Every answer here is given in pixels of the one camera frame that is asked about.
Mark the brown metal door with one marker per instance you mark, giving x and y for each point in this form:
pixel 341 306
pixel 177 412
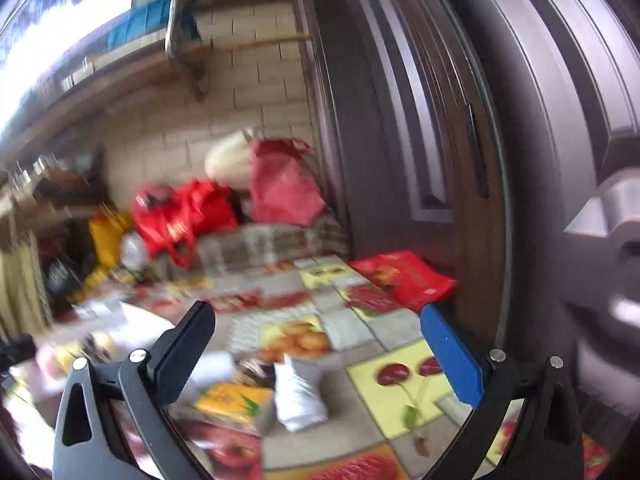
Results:
pixel 390 110
pixel 550 110

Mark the white foam roll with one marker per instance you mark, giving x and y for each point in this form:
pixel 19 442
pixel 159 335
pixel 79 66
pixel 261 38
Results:
pixel 227 162

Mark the white face mask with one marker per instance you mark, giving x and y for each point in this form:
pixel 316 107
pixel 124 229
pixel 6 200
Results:
pixel 300 390

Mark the white helmet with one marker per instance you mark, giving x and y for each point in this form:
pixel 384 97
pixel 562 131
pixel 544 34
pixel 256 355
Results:
pixel 132 252

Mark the plaid covered bench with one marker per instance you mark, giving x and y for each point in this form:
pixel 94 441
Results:
pixel 280 240

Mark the pinkish red fabric bag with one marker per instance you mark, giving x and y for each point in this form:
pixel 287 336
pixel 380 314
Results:
pixel 285 185

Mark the yellow tissue pack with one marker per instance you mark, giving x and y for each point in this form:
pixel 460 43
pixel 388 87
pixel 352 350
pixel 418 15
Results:
pixel 230 400

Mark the red helmet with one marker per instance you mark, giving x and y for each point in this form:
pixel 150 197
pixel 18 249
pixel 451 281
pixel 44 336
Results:
pixel 152 195

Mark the red tote bag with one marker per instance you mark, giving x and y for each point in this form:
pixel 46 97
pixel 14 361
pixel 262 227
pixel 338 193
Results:
pixel 200 210

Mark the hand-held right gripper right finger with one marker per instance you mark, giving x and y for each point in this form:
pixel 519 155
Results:
pixel 450 355

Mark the red printed plastic bag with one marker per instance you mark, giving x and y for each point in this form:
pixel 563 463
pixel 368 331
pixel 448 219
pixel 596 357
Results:
pixel 405 275

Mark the yellow bag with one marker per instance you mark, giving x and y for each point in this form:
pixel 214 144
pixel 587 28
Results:
pixel 107 237

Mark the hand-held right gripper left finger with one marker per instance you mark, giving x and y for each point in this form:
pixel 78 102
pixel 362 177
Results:
pixel 185 355

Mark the metal storage shelf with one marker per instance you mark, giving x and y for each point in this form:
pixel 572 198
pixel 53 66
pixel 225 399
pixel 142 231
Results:
pixel 60 185

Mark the yellow-green curtain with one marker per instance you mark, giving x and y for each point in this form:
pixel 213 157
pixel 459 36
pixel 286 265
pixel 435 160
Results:
pixel 25 285

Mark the fruit print tablecloth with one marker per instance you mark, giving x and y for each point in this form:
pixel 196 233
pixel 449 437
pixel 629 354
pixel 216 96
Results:
pixel 360 330

